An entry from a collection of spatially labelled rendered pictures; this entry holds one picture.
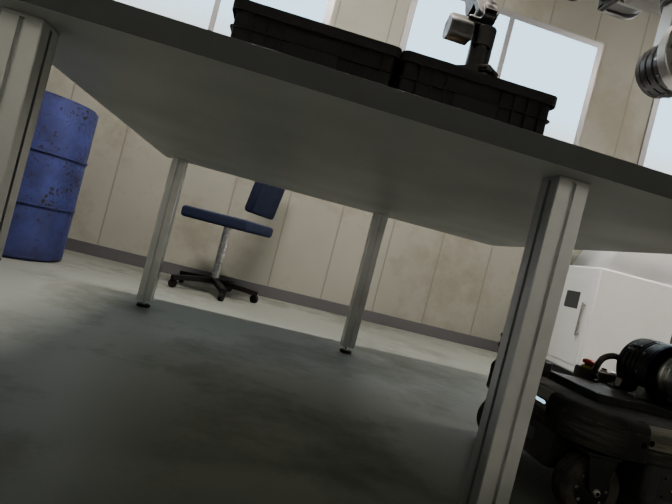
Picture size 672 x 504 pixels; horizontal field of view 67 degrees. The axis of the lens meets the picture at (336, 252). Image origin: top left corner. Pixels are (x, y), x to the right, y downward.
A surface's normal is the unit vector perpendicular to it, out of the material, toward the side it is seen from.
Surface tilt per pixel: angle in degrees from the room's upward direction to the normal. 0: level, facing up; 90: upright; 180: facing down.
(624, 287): 90
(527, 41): 90
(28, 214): 90
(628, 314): 90
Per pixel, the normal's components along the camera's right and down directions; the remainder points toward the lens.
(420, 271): 0.14, 0.04
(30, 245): 0.81, 0.21
